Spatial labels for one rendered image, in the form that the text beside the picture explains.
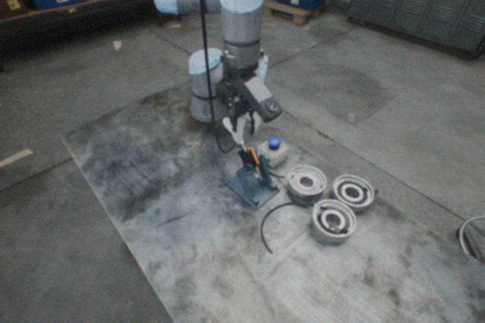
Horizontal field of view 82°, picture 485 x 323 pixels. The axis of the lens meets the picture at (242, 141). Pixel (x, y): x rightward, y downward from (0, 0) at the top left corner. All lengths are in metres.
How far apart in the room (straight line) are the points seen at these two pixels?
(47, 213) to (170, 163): 1.27
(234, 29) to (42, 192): 1.86
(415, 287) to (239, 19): 0.67
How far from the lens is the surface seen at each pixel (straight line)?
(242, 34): 0.54
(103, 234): 1.83
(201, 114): 1.03
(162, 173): 0.89
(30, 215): 2.12
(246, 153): 0.73
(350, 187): 0.85
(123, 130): 1.08
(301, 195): 0.79
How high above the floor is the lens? 1.45
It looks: 43 degrees down
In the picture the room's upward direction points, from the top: straight up
